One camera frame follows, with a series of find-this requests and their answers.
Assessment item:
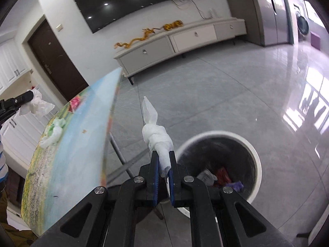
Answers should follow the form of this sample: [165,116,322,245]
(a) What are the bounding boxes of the white tissue wad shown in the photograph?
[20,89,55,118]

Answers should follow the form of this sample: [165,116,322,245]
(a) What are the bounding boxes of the white tissue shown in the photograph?
[142,96,173,178]

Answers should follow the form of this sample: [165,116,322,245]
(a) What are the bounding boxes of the purple wrapper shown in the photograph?
[225,181,244,192]

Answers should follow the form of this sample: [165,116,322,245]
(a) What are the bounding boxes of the white round trash bin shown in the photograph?
[174,131,262,225]

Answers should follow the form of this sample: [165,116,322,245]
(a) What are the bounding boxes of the white kitchen cabinets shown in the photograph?
[1,39,59,170]

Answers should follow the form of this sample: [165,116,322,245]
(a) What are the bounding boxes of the red snack wrappers in bin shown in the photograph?
[216,167,231,187]

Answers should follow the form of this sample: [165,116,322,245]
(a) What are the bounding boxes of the green crumpled napkin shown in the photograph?
[39,118,66,149]

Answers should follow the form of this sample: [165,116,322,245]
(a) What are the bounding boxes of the dark brown entrance door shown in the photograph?
[28,20,88,101]

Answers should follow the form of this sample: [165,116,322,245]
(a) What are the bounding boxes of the red crumpled wrapper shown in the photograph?
[68,95,81,113]

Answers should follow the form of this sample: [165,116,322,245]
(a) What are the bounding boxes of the flower landscape table mat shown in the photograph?
[21,68,123,237]

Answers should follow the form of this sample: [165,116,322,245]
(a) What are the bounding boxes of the white low TV cabinet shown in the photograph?
[114,17,247,82]

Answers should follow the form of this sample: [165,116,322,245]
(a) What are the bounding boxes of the golden coiled dragon ornament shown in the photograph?
[162,20,184,31]

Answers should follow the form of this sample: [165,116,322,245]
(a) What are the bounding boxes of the purple stool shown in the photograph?
[311,32,323,51]

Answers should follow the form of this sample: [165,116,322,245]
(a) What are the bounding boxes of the front-load washing machine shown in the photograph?
[294,5,309,41]

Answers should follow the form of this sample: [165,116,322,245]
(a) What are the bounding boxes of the grey double-door refrigerator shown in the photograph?
[227,0,293,46]

